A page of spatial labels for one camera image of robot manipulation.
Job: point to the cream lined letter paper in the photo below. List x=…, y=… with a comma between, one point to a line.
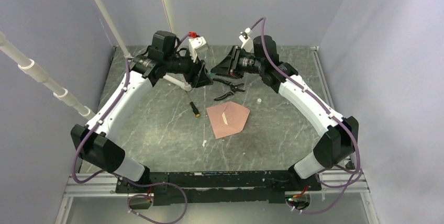
x=224, y=118

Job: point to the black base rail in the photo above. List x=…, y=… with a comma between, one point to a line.
x=272, y=186

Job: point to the black yellow screwdriver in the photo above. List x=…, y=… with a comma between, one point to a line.
x=193, y=106

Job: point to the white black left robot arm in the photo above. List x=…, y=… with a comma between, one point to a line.
x=166, y=54

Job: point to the black handled pliers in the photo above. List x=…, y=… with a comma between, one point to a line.
x=233, y=88

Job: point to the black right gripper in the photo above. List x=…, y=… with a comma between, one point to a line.
x=225, y=67

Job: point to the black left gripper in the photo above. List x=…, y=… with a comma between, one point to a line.
x=197, y=75

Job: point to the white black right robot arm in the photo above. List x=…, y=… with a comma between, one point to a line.
x=338, y=135

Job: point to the pink paper envelope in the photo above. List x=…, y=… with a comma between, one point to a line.
x=227, y=118

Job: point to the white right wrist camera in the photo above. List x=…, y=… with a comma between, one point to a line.
x=246, y=41

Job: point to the white pvc pipe frame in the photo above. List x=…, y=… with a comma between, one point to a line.
x=35, y=71

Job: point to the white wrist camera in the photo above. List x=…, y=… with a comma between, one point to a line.
x=246, y=41
x=196, y=45

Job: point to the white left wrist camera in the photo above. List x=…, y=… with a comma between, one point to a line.
x=196, y=45

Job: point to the aluminium extrusion frame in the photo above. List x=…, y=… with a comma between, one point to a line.
x=97, y=202

